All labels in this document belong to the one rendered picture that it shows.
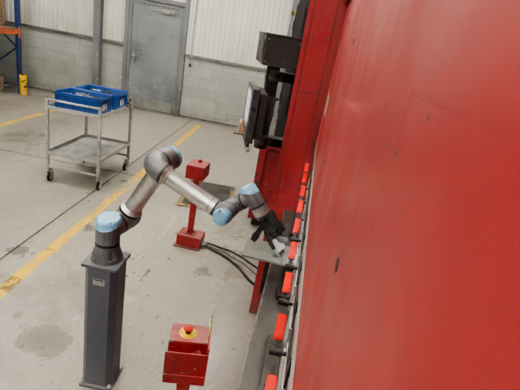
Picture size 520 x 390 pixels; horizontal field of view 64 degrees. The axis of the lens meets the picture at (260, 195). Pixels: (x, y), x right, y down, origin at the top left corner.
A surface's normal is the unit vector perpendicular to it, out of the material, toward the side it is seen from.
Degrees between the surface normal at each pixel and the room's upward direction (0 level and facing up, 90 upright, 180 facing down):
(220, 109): 90
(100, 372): 90
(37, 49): 90
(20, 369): 0
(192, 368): 90
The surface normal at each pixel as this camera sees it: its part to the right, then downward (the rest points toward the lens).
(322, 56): -0.15, 0.33
